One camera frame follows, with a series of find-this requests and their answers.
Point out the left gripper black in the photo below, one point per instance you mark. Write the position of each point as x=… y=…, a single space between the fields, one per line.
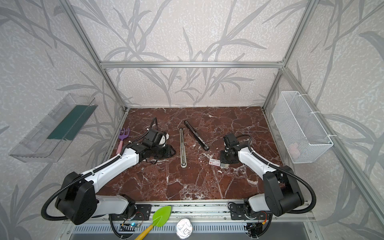
x=163 y=151

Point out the white wire mesh basket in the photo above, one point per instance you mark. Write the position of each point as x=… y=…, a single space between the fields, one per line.
x=303 y=135

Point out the crumpled white paper cup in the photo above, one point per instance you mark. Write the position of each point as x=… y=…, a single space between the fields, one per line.
x=184 y=229

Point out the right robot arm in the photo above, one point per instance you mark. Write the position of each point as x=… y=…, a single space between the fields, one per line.
x=284 y=192

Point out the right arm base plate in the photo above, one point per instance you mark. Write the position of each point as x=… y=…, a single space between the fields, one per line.
x=243 y=211

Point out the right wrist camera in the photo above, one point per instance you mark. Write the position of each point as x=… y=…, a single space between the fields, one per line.
x=230 y=141

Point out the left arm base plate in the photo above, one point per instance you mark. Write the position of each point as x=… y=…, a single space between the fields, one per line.
x=139 y=212

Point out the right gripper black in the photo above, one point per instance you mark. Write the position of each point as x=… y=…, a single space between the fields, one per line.
x=226 y=156

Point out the beige stapler black cap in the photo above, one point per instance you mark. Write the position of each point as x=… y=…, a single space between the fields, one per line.
x=182 y=149

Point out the aluminium front rail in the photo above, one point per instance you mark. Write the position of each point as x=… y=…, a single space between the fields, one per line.
x=197 y=211

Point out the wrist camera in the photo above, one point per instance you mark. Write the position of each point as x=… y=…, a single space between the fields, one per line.
x=230 y=141
x=155 y=138

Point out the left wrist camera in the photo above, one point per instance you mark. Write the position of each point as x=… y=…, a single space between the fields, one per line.
x=155 y=138

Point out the purple pink toy rake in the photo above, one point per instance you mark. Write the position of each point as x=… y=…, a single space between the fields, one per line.
x=124 y=133

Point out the white red staple box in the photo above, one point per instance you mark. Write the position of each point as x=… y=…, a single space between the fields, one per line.
x=218 y=163

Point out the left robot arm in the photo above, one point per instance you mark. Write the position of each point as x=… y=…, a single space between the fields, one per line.
x=78 y=200

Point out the green plastic toy shovel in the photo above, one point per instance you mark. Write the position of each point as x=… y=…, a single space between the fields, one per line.
x=160 y=218

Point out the clear plastic wall tray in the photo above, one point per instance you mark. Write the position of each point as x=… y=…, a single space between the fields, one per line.
x=48 y=141

